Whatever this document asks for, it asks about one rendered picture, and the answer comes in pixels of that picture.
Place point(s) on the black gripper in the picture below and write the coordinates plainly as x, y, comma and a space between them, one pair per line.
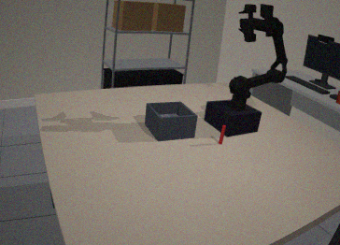
249, 9

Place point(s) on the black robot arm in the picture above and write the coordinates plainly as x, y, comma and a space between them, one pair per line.
240, 86

